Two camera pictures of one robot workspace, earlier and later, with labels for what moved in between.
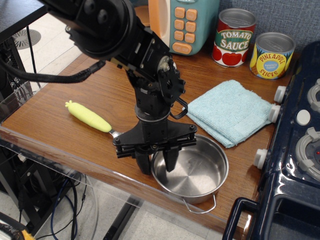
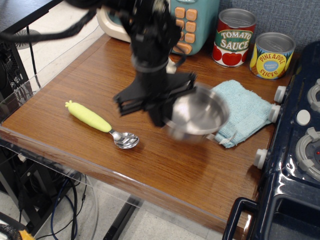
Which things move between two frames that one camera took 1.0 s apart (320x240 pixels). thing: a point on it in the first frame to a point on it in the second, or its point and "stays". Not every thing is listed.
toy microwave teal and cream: x=184 y=27 stays
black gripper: x=154 y=132 to x=154 y=86
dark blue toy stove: x=288 y=205 stays
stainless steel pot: x=200 y=170 to x=197 y=114
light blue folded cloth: x=227 y=113 stays
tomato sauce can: x=234 y=35 stays
